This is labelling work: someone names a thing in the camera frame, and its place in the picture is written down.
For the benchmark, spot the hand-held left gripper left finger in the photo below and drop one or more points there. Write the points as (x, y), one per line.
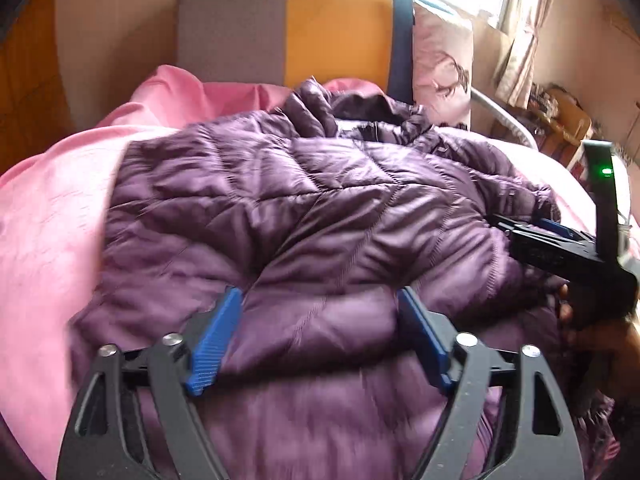
(215, 345)

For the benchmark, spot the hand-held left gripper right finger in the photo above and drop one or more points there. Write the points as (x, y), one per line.
(425, 340)

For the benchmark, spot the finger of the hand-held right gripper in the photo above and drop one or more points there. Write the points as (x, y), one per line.
(555, 227)
(510, 224)

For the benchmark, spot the purple puffer jacket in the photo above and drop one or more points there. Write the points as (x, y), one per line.
(325, 210)

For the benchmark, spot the person's right hand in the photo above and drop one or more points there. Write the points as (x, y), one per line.
(610, 340)

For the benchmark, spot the wooden desk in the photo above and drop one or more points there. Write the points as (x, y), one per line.
(565, 115)

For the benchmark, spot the pink patterned curtain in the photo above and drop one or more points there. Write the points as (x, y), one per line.
(520, 65)

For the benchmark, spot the white deer print pillow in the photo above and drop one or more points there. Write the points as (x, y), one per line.
(440, 55)

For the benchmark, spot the pink bed quilt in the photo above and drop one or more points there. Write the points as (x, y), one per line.
(50, 210)

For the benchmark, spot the grey yellow blue headboard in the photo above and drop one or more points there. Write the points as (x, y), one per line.
(330, 25)

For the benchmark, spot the wooden wardrobe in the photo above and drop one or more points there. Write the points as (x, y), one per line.
(30, 85)

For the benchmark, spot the grey bed rail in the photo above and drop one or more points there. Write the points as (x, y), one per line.
(505, 115)

